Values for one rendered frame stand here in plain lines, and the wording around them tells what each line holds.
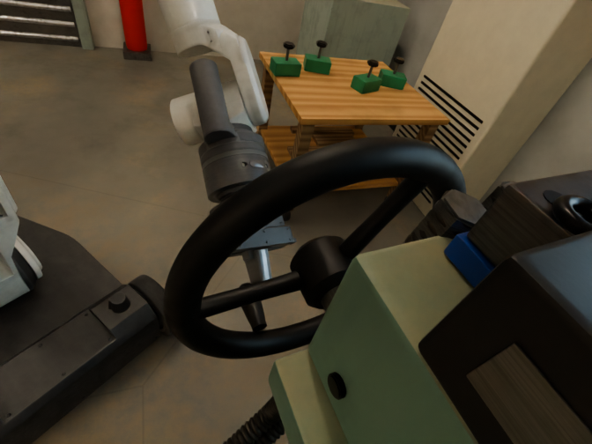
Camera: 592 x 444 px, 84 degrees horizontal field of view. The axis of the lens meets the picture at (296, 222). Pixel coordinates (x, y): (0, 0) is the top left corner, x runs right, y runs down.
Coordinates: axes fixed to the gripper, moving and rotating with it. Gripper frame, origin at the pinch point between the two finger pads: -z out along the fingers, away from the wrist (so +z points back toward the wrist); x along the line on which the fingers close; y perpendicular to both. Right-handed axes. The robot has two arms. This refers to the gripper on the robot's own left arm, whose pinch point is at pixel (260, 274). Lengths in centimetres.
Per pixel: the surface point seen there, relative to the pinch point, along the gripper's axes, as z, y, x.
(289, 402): -7.6, 19.0, 14.3
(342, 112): 52, -27, -72
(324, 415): -8.6, 20.2, 13.2
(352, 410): -7.9, 22.7, 13.7
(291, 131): 72, -73, -95
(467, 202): 0.0, 28.8, 9.4
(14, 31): 196, -201, -1
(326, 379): -6.9, 20.6, 12.9
